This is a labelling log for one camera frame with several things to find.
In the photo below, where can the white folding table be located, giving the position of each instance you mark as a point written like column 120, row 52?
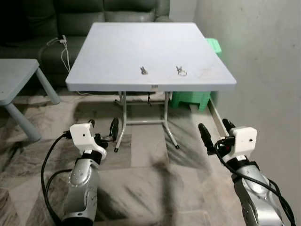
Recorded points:
column 150, row 52

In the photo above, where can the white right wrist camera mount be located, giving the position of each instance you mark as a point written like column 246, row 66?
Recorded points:
column 244, row 139

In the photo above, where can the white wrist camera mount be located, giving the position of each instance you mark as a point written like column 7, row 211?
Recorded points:
column 82, row 134
column 244, row 139

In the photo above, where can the small grey plastic table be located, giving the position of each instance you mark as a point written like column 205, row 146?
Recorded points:
column 14, row 75

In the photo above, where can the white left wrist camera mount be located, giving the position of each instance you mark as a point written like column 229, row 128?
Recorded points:
column 82, row 134

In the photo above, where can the green plastic stool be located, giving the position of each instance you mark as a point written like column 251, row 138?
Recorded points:
column 190, row 99

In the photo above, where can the small silver key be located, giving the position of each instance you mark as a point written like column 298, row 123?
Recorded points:
column 143, row 70

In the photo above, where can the dark green leather sofa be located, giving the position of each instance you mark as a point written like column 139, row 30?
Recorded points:
column 70, row 21

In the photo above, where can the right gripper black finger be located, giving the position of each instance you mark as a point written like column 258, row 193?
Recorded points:
column 207, row 137
column 228, row 125

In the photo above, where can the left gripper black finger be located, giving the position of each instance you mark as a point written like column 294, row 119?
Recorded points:
column 114, row 127
column 91, row 123

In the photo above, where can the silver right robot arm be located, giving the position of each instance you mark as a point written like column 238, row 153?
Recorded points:
column 256, row 193

